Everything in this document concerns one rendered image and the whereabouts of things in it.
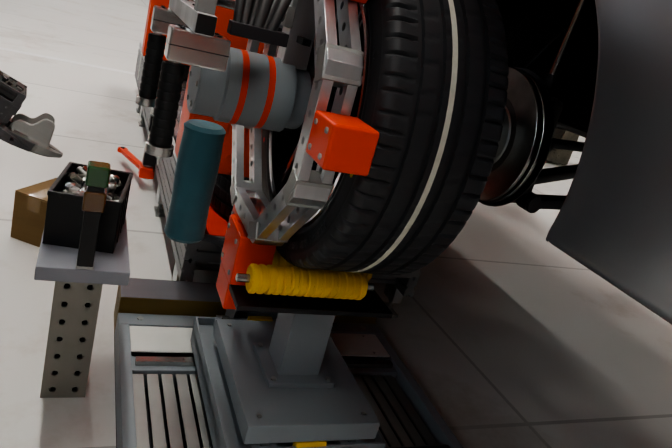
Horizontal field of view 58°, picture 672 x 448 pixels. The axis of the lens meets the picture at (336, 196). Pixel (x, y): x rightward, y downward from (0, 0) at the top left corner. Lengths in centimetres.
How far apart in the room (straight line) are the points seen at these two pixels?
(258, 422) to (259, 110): 62
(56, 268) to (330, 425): 63
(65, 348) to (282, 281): 62
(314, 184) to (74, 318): 77
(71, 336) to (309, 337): 56
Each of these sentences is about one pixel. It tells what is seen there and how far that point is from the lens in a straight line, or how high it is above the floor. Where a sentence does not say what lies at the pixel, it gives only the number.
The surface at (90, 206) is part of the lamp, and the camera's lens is 121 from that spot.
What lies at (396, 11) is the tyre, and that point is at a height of 105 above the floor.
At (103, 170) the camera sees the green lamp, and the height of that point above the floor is 66.
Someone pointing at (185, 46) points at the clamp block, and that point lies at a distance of 96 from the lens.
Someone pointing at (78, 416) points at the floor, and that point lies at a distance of 162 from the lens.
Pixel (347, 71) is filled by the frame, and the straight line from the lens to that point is 94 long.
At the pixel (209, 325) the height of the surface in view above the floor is 15.
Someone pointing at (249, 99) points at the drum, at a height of 84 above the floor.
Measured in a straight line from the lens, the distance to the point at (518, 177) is 138.
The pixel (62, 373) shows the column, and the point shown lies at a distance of 163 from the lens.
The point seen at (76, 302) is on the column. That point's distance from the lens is 153.
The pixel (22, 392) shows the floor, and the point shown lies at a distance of 169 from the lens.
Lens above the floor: 104
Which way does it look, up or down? 17 degrees down
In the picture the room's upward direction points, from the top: 15 degrees clockwise
